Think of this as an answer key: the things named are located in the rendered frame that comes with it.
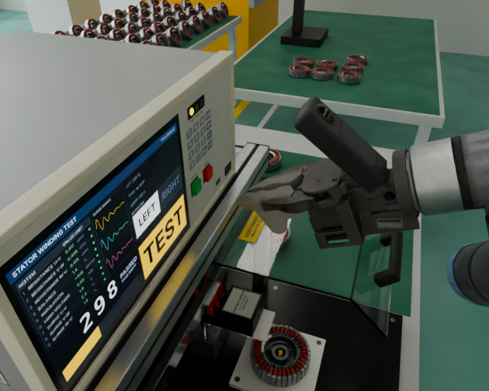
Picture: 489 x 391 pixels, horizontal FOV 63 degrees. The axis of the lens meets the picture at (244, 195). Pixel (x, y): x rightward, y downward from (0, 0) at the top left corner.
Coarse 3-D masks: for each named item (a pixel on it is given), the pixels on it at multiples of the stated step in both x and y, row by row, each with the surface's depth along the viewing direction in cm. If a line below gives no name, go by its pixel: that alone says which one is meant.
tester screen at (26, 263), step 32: (160, 160) 44; (128, 192) 39; (64, 224) 31; (96, 224) 35; (128, 224) 40; (32, 256) 29; (64, 256) 32; (96, 256) 36; (128, 256) 41; (32, 288) 29; (64, 288) 33; (96, 288) 37; (32, 320) 30; (64, 320) 34; (64, 352) 35; (64, 384) 36
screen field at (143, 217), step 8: (176, 176) 48; (168, 184) 47; (176, 184) 49; (160, 192) 45; (168, 192) 47; (152, 200) 44; (160, 200) 45; (168, 200) 48; (144, 208) 43; (152, 208) 44; (160, 208) 46; (136, 216) 41; (144, 216) 43; (152, 216) 45; (136, 224) 42; (144, 224) 43; (136, 232) 42
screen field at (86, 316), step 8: (112, 280) 39; (112, 288) 40; (104, 296) 39; (112, 296) 40; (96, 304) 38; (104, 304) 39; (88, 312) 37; (96, 312) 38; (80, 320) 36; (88, 320) 37; (96, 320) 38; (80, 328) 36; (88, 328) 37
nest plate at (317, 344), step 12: (312, 336) 81; (312, 348) 79; (240, 360) 77; (312, 360) 77; (240, 372) 75; (252, 372) 75; (312, 372) 75; (240, 384) 73; (252, 384) 73; (264, 384) 73; (300, 384) 73; (312, 384) 73
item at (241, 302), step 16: (240, 288) 74; (224, 304) 71; (240, 304) 71; (256, 304) 71; (208, 320) 72; (224, 320) 70; (240, 320) 69; (256, 320) 71; (272, 320) 73; (256, 336) 70
